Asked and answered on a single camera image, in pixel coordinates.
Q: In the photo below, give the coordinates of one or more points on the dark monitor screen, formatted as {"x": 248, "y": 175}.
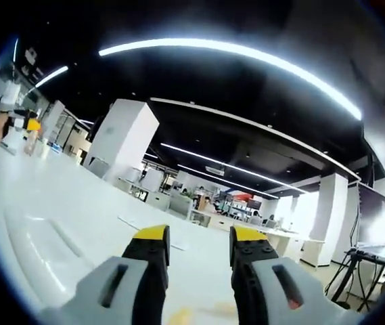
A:
{"x": 373, "y": 216}

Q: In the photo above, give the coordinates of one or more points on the green potted plant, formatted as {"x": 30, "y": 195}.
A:
{"x": 186, "y": 194}

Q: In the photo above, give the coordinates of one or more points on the long curved ceiling light strip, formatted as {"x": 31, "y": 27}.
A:
{"x": 246, "y": 54}

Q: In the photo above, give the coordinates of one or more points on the short ceiling light strip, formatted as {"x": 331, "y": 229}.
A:
{"x": 51, "y": 76}

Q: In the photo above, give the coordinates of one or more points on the white office desk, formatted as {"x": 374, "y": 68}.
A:
{"x": 287, "y": 242}

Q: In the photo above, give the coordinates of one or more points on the white plastic storage box lid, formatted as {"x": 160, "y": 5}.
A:
{"x": 43, "y": 243}

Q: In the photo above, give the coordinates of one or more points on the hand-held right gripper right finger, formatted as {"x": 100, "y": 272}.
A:
{"x": 266, "y": 271}

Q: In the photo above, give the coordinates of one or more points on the white office cabinet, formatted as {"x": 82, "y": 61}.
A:
{"x": 155, "y": 196}

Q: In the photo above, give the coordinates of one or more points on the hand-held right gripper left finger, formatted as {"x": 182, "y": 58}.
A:
{"x": 124, "y": 271}

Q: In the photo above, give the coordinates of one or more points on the tan bottle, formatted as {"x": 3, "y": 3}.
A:
{"x": 30, "y": 144}

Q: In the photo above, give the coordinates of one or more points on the wide white square column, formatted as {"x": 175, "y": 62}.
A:
{"x": 124, "y": 135}

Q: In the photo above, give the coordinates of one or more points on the thin ceiling light strip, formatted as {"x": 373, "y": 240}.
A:
{"x": 232, "y": 167}

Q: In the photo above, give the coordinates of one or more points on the ceiling air conditioner unit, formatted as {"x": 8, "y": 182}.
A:
{"x": 215, "y": 170}

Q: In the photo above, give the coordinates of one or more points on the narrow white column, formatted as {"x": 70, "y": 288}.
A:
{"x": 329, "y": 216}

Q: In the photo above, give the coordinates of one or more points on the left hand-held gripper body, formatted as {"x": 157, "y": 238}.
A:
{"x": 13, "y": 132}

